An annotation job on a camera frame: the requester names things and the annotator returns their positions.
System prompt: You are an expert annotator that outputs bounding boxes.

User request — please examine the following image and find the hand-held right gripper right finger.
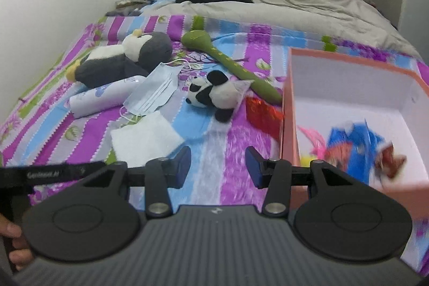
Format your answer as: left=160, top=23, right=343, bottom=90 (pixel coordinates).
left=245, top=147, right=347, bottom=217

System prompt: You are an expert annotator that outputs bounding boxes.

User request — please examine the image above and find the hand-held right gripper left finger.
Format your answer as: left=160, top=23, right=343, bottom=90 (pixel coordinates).
left=80, top=146, right=192, bottom=217

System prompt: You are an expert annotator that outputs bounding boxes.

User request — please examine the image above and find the pink yellow feather toy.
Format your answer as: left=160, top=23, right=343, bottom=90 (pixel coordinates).
left=298, top=125, right=327, bottom=168

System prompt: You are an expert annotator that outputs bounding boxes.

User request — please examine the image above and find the blue face mask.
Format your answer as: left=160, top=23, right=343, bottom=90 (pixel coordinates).
left=119, top=59, right=202, bottom=123

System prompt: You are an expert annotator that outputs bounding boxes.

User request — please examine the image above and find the blue snack packet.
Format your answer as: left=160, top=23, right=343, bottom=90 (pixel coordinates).
left=326, top=119, right=386, bottom=179

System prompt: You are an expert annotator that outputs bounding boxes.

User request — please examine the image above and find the pink cardboard box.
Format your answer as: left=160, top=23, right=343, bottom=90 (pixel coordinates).
left=281, top=47, right=429, bottom=223

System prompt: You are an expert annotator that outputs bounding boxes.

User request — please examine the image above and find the person's left hand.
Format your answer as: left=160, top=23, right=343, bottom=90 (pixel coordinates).
left=0, top=215, right=34, bottom=268

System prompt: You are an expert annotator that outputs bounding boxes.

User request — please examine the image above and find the red shiny packet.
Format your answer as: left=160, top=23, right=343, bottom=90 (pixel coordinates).
left=246, top=96, right=285, bottom=140

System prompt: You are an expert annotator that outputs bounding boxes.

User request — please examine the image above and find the panda plush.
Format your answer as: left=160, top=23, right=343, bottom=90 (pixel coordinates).
left=186, top=70, right=247, bottom=123

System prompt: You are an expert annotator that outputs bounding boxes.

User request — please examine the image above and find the white spray can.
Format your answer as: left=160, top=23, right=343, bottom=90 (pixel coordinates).
left=69, top=74, right=148, bottom=119

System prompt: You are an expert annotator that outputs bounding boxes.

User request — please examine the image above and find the grey white penguin plush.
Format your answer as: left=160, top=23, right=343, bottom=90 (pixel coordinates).
left=65, top=29, right=174, bottom=88

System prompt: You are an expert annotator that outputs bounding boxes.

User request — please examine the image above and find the green plush stick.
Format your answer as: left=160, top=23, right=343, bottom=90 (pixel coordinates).
left=181, top=29, right=284, bottom=105

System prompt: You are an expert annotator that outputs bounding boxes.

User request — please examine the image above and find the dark grey cloth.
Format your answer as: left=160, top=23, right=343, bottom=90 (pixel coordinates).
left=105, top=9, right=143, bottom=17

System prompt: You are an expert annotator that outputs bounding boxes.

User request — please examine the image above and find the grey duvet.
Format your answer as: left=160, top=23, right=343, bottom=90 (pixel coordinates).
left=151, top=0, right=421, bottom=59

